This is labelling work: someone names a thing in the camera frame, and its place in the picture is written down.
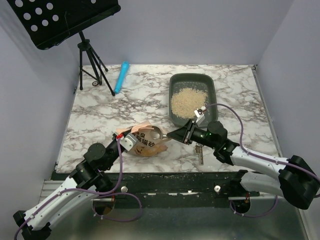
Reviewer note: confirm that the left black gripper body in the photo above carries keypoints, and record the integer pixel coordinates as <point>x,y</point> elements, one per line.
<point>112,149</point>

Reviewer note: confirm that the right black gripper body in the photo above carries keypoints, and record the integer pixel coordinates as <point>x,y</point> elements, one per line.
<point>189,132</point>

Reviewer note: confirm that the silver metal litter scoop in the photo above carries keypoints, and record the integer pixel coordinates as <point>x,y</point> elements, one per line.
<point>157,134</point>

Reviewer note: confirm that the orange cat litter bag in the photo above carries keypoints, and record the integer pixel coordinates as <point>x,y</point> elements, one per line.
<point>146,145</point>

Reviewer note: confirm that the dark green litter tray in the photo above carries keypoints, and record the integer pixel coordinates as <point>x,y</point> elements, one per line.
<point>196,81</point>

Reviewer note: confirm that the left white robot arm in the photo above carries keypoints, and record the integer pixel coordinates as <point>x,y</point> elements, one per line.
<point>87,181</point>

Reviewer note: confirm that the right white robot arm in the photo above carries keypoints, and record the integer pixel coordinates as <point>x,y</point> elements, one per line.
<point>291,178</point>

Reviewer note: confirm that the beige litter pile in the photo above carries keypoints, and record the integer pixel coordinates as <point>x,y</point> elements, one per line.
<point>186,101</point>

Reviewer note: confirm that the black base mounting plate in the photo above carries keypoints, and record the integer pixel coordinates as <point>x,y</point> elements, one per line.
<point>179,190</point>

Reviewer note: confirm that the black perforated music stand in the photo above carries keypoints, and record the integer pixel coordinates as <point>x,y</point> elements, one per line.
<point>51,22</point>

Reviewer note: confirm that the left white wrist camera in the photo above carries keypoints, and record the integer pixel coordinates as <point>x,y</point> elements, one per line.
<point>128,141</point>

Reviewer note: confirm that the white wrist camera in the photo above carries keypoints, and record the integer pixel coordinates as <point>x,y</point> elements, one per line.
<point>200,115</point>
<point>128,141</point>

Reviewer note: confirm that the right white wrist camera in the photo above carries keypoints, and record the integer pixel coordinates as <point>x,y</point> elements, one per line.
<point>200,115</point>

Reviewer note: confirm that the aluminium extrusion rail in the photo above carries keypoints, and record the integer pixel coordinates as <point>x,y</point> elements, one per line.
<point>49,186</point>

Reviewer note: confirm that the blue cylindrical handle tool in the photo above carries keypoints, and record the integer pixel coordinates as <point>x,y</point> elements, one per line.
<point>123,71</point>

